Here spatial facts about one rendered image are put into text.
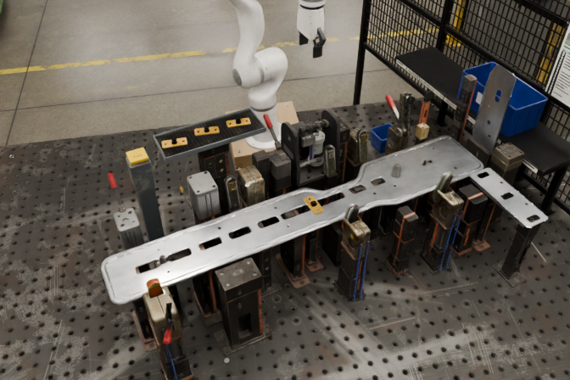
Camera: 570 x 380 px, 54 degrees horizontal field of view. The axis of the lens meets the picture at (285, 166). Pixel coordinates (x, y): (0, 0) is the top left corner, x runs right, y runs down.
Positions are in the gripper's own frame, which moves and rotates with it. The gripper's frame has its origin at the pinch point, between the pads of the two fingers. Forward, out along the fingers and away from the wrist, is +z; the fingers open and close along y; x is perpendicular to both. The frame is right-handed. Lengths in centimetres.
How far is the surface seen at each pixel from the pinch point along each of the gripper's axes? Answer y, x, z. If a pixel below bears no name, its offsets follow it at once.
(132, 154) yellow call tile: -9, -61, 29
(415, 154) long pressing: 19, 36, 45
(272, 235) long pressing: 31, -29, 45
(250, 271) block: 43, -42, 42
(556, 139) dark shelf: 39, 87, 42
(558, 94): 31, 90, 27
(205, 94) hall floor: -197, 25, 145
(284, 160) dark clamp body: 7.9, -13.4, 37.0
